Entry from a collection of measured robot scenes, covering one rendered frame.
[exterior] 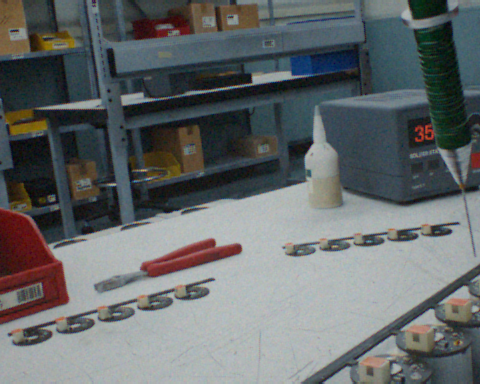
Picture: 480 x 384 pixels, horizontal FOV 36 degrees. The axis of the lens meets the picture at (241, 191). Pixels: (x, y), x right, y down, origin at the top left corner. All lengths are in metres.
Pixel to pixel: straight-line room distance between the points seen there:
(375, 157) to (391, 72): 5.72
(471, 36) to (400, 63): 0.73
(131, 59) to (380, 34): 3.94
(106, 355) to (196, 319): 0.07
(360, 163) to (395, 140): 0.07
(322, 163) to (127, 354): 0.35
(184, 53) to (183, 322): 2.49
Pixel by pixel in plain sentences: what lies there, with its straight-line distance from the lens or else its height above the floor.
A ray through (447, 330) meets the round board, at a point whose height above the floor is 0.81.
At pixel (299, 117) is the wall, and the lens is 6.07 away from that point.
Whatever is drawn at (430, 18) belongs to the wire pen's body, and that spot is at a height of 0.92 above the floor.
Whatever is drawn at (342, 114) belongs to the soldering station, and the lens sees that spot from 0.78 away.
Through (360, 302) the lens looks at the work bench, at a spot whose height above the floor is 0.75.
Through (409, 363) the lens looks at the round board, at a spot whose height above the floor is 0.81.
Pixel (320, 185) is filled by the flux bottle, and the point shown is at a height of 0.77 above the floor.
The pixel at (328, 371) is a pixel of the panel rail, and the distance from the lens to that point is 0.25.
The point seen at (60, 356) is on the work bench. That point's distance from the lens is 0.46.
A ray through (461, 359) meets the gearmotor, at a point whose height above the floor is 0.81.
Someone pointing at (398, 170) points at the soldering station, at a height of 0.79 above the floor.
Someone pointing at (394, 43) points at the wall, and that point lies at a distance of 6.41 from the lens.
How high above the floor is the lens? 0.92
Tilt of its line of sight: 11 degrees down
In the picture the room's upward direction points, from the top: 7 degrees counter-clockwise
